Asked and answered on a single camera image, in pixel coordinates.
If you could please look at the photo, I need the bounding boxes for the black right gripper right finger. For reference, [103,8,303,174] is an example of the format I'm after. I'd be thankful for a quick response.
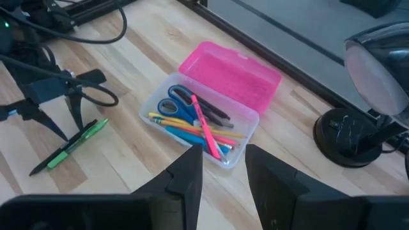
[245,144,352,230]

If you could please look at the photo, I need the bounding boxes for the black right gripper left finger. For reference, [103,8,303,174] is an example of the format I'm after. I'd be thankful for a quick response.
[130,144,203,230]

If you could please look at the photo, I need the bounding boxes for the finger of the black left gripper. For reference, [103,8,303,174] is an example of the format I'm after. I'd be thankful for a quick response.
[19,103,70,142]
[66,92,84,132]

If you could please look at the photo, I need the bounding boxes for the green pen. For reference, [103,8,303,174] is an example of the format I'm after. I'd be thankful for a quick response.
[46,118,109,170]

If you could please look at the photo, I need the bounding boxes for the black pen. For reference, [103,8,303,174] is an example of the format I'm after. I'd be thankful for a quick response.
[204,108,235,129]
[28,118,98,177]
[181,88,231,121]

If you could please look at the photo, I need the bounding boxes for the blue crayon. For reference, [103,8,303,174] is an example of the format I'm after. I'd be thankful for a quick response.
[164,125,231,155]

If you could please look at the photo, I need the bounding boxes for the pink highlighter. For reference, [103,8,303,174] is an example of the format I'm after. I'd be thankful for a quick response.
[190,94,222,160]

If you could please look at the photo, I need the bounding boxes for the yellow pencil with pink eraser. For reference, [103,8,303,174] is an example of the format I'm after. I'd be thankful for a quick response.
[150,116,247,139]

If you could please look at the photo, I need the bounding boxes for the blue-handled scissors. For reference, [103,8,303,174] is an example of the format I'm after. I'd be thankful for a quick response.
[157,84,230,164]

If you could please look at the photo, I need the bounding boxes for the clear pencil box pink lid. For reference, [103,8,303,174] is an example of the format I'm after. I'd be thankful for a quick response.
[139,40,282,169]

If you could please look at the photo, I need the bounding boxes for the black desk lamp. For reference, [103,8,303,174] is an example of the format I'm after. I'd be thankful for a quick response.
[312,20,409,180]

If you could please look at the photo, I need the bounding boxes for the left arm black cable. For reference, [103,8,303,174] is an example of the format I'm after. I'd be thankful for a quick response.
[0,0,128,108]

